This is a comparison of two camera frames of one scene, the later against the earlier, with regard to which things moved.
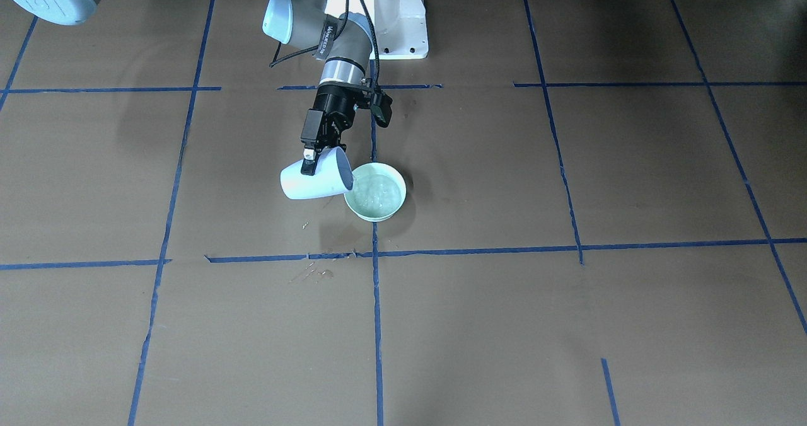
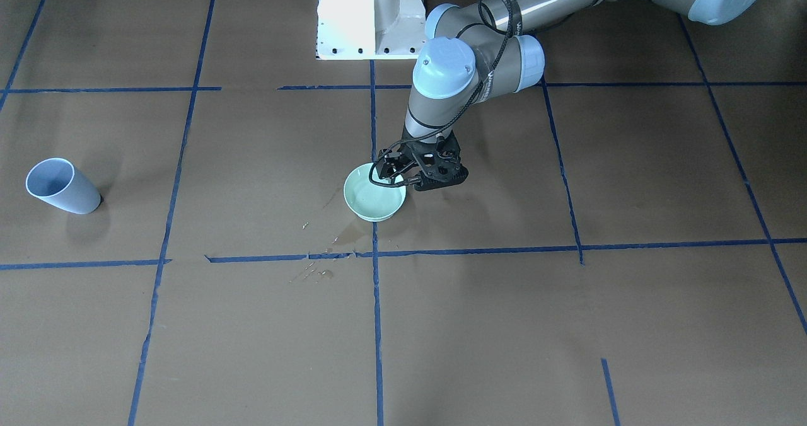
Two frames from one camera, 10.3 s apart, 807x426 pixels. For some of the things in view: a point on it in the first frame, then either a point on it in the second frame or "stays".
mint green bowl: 378,192 stays
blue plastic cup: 333,174 -> 57,181
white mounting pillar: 390,4 stays
